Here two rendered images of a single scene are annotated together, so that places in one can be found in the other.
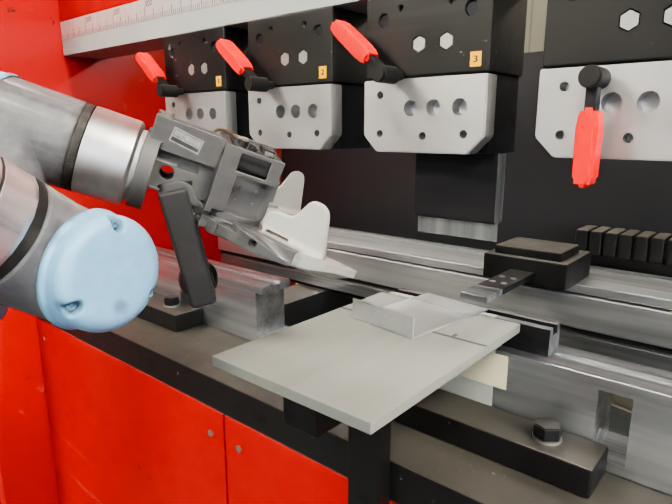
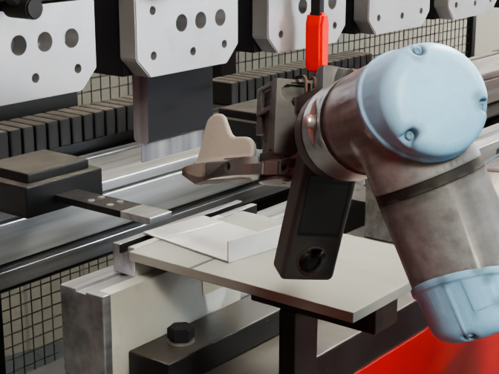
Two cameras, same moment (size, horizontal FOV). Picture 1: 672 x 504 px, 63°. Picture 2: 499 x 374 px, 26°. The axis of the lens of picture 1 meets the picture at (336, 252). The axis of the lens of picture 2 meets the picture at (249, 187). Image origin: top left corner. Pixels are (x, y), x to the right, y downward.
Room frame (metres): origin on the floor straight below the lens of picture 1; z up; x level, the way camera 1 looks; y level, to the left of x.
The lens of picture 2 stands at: (0.59, 0.96, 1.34)
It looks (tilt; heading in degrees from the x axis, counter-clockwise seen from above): 15 degrees down; 268
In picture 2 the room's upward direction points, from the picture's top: straight up
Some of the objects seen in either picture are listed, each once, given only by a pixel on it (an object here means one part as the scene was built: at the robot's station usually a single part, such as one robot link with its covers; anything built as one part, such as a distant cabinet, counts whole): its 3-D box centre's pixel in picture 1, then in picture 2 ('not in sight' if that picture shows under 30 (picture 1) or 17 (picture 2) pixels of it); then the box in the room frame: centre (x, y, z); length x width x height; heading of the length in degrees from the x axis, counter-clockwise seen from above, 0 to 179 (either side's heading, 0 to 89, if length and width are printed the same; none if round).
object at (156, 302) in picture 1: (141, 302); not in sight; (0.96, 0.36, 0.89); 0.30 x 0.05 x 0.03; 50
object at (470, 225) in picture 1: (457, 194); (174, 108); (0.62, -0.14, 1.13); 0.10 x 0.02 x 0.10; 50
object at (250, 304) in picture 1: (183, 283); not in sight; (0.98, 0.28, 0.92); 0.50 x 0.06 x 0.10; 50
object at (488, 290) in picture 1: (517, 269); (77, 190); (0.74, -0.25, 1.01); 0.26 x 0.12 x 0.05; 140
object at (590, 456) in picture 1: (454, 418); (243, 324); (0.55, -0.13, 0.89); 0.30 x 0.05 x 0.03; 50
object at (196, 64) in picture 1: (215, 91); not in sight; (0.89, 0.19, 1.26); 0.15 x 0.09 x 0.17; 50
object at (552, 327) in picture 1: (467, 318); (188, 235); (0.61, -0.15, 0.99); 0.20 x 0.03 x 0.03; 50
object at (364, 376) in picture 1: (377, 343); (289, 259); (0.51, -0.04, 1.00); 0.26 x 0.18 x 0.01; 140
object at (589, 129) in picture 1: (591, 127); (312, 27); (0.47, -0.21, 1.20); 0.04 x 0.02 x 0.10; 140
